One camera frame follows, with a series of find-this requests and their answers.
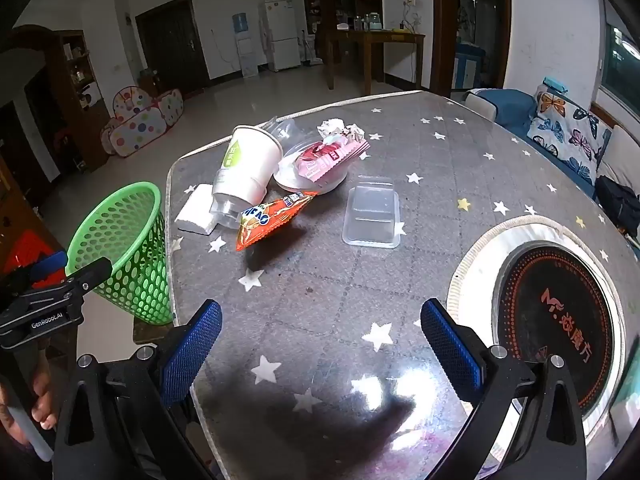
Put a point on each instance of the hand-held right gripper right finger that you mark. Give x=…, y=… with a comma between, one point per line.
x=450, y=355

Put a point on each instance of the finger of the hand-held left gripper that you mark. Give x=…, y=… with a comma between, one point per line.
x=50, y=262
x=87, y=275

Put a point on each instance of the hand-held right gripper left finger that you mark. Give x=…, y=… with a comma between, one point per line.
x=192, y=355

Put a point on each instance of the green plastic mesh basket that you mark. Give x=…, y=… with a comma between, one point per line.
x=125, y=240

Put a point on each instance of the clear plastic bowl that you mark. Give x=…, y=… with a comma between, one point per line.
x=325, y=182

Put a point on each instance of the person's left hand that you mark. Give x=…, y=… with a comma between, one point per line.
x=44, y=400

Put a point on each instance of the red plastic stool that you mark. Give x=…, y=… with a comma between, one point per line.
x=25, y=255

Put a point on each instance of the round black induction cooktop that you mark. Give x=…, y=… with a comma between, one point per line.
x=555, y=320

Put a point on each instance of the grey star print tablecloth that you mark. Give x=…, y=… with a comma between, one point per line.
x=350, y=300

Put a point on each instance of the white foam block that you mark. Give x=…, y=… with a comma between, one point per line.
x=195, y=210

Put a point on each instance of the clear plastic cup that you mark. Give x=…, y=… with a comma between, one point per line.
x=290, y=132
x=225, y=212

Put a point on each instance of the orange snack packet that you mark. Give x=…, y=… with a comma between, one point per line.
x=265, y=220

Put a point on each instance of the polka dot play tent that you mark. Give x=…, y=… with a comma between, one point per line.
x=140, y=125

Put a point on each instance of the clear plastic tray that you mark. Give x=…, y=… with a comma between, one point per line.
x=372, y=215

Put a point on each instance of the tall wooden shelf cabinet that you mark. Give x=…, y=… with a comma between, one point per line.
x=75, y=75

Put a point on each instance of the white paper cup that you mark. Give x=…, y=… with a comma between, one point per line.
x=250, y=160

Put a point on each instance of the black bag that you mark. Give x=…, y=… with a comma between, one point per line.
x=620, y=205

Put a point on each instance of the pink snack packet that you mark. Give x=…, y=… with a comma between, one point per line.
x=330, y=155

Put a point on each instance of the white crumpled tissue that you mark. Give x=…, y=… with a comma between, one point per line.
x=331, y=127
x=356, y=133

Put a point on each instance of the dark wooden door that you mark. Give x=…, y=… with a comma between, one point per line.
x=172, y=45

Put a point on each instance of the blue sofa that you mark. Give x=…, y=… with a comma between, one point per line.
x=515, y=110

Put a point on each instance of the butterfly print cushion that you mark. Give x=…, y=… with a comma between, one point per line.
x=570, y=130

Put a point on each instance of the white water dispenser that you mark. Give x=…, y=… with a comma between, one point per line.
x=245, y=50

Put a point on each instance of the blue low cabinet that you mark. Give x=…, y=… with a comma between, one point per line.
x=467, y=67

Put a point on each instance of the white refrigerator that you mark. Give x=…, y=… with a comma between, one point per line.
x=280, y=35

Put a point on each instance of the dark wooden table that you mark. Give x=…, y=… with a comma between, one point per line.
x=372, y=40

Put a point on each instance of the window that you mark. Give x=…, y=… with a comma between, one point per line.
x=622, y=65

